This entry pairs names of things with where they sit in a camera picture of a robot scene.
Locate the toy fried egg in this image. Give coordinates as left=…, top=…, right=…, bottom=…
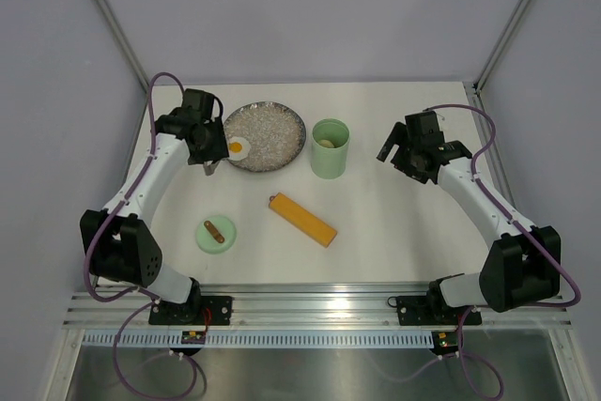
left=228, top=137, right=251, bottom=162

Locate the toy beige bun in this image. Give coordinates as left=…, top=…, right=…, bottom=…
left=318, top=139, right=336, bottom=148

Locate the green round lid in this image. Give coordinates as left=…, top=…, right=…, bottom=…
left=194, top=215, right=238, bottom=254

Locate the green cylindrical lunch container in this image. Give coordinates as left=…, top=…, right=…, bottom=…
left=310, top=118, right=350, bottom=179

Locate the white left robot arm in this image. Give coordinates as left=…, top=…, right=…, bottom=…
left=80, top=88, right=229, bottom=324

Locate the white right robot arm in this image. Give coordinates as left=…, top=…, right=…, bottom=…
left=377, top=110, right=561, bottom=325

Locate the yellow rectangular box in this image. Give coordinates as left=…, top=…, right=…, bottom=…
left=269, top=193, right=337, bottom=248

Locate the glittery round plate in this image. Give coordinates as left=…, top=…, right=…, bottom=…
left=223, top=101, right=306, bottom=173

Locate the aluminium right frame rail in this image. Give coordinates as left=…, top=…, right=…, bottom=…
left=463, top=82, right=491, bottom=145

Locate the aluminium corner frame post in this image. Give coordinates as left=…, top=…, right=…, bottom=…
left=472, top=0, right=534, bottom=96

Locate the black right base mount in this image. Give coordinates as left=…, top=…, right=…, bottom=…
left=387, top=295, right=467, bottom=327

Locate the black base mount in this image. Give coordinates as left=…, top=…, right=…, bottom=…
left=148, top=296, right=233, bottom=326
left=387, top=295, right=467, bottom=327

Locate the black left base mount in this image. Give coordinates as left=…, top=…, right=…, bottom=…
left=148, top=296, right=233, bottom=326

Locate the aluminium front rail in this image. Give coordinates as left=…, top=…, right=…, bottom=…
left=63, top=283, right=572, bottom=331

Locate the aluminium left frame post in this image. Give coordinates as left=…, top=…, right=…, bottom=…
left=92, top=0, right=149, bottom=92

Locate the white slotted cable duct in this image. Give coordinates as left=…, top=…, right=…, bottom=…
left=83, top=330, right=434, bottom=349

